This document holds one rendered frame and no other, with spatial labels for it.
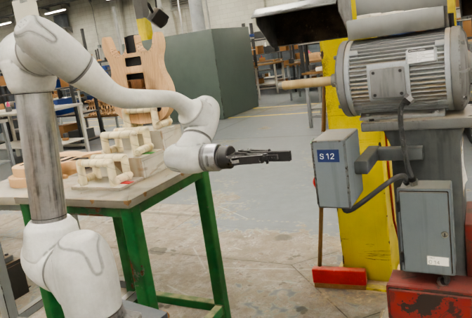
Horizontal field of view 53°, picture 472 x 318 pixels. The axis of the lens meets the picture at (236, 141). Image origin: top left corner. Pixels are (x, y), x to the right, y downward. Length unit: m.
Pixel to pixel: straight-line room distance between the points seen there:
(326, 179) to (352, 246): 1.48
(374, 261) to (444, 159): 1.37
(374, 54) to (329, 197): 0.47
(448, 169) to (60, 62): 1.14
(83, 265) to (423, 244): 0.97
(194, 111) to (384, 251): 1.57
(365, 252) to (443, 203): 1.38
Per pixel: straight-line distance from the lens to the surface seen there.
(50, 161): 1.45
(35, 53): 1.30
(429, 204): 1.48
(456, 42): 1.49
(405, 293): 1.59
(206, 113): 1.59
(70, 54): 1.30
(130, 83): 2.21
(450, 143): 1.53
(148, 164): 2.01
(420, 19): 1.52
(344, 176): 1.34
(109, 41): 2.29
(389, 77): 1.47
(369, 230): 2.75
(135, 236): 1.79
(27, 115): 1.44
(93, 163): 1.96
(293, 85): 1.69
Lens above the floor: 1.40
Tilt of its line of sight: 11 degrees down
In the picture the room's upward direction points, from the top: 8 degrees counter-clockwise
